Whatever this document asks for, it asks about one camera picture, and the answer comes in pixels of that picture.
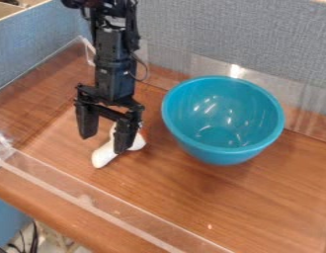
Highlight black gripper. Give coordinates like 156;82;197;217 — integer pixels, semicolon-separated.
74;64;145;154

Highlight white mushroom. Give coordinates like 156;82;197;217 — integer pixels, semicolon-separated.
90;126;147;169

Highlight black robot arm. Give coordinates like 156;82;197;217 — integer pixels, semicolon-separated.
60;0;145;154

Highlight blue plastic bowl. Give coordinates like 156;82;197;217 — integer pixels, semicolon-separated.
161;75;284;165

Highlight clear acrylic front barrier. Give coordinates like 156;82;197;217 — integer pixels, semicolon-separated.
0;131;233;253

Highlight clear acrylic barrier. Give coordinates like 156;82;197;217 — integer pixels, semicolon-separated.
0;131;233;253
137;40;326;141

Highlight clear acrylic back barrier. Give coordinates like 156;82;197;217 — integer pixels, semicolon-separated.
137;40;326;141

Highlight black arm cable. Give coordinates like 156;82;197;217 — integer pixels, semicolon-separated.
128;52;151;83

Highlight clear acrylic corner bracket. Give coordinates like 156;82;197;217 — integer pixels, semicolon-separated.
80;37;96;66

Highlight black floor cables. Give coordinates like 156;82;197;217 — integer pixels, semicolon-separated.
0;219;41;253

